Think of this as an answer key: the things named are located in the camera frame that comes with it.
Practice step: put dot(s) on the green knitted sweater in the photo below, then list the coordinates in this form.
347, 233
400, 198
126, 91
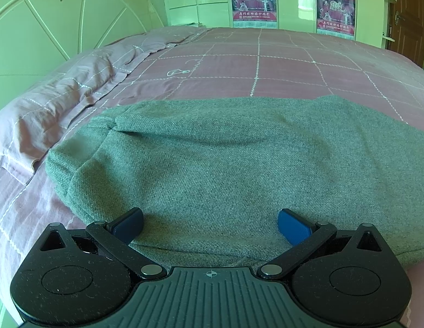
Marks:
212, 164

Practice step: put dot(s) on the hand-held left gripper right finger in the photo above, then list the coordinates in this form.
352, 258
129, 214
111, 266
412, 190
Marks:
294, 225

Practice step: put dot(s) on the brown wooden door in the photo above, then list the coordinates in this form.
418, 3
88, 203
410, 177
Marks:
408, 17

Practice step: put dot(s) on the pink checked bed cover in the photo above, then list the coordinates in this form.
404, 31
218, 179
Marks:
283, 71

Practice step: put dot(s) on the white corner shelf unit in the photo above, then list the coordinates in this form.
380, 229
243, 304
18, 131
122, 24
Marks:
388, 34

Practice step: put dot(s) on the pink pillow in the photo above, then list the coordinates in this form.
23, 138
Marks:
71, 88

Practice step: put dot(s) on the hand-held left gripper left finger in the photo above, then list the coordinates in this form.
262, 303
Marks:
130, 224

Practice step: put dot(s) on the white glossy wardrobe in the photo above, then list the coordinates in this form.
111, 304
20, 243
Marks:
297, 3

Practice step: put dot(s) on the red wall poster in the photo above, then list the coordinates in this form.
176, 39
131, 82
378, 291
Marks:
253, 1
336, 8

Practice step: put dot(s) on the white wooden headboard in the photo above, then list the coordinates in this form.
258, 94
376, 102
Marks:
54, 24

